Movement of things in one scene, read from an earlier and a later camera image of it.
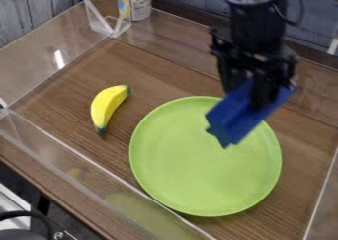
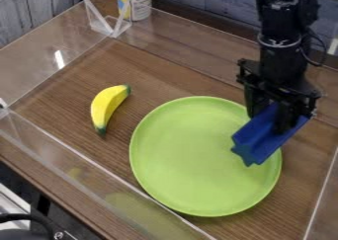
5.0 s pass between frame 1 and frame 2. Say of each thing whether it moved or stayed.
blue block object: moved
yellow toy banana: stayed
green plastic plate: stayed
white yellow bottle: stayed
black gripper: moved
